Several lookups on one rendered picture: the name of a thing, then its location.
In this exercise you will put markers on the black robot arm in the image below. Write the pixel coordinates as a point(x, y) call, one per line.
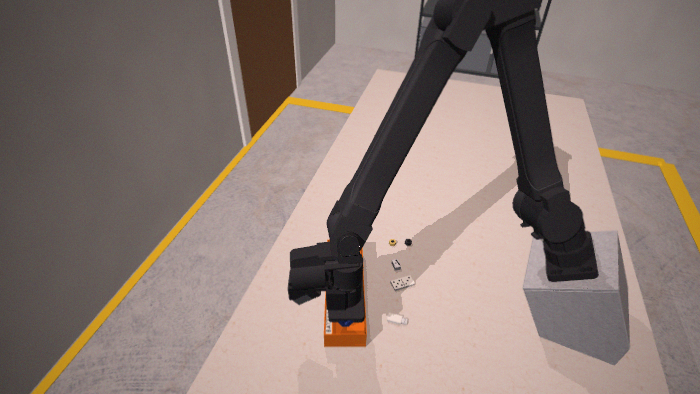
point(541, 200)

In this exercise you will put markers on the white domino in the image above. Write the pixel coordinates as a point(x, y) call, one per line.
point(402, 283)

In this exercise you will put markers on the orange rack of bins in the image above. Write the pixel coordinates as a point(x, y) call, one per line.
point(337, 336)

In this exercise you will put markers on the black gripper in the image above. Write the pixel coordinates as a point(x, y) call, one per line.
point(354, 307)

